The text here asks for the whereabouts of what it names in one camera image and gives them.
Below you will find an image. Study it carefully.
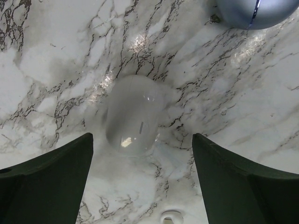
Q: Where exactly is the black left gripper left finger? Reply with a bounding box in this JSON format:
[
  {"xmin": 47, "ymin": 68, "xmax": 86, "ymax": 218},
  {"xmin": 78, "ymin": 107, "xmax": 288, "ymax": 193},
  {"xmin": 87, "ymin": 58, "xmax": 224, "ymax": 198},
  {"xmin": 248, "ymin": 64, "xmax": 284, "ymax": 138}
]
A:
[{"xmin": 0, "ymin": 133, "xmax": 93, "ymax": 224}]

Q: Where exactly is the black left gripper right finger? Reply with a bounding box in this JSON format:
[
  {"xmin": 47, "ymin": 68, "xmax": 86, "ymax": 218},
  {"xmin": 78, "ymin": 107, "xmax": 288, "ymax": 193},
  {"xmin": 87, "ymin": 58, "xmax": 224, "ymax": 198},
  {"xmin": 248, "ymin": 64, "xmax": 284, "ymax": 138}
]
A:
[{"xmin": 192, "ymin": 133, "xmax": 299, "ymax": 224}]

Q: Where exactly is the white earbud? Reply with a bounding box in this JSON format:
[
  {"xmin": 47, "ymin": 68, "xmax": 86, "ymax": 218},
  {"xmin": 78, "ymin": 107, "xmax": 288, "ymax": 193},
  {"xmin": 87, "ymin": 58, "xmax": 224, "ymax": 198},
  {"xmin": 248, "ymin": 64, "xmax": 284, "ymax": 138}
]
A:
[{"xmin": 160, "ymin": 210, "xmax": 184, "ymax": 224}]

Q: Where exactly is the white earbud charging case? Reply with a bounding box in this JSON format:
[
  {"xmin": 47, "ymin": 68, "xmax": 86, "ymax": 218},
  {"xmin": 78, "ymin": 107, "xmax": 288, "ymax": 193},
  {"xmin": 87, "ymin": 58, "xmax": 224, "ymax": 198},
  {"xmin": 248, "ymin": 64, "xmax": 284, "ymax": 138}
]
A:
[{"xmin": 106, "ymin": 75, "xmax": 165, "ymax": 156}]

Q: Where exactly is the purple earbud charging case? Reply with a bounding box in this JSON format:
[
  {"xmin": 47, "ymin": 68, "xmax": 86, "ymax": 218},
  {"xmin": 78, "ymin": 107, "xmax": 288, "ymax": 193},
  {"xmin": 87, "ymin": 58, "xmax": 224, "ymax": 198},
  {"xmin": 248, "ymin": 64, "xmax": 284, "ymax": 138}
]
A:
[{"xmin": 216, "ymin": 0, "xmax": 299, "ymax": 30}]

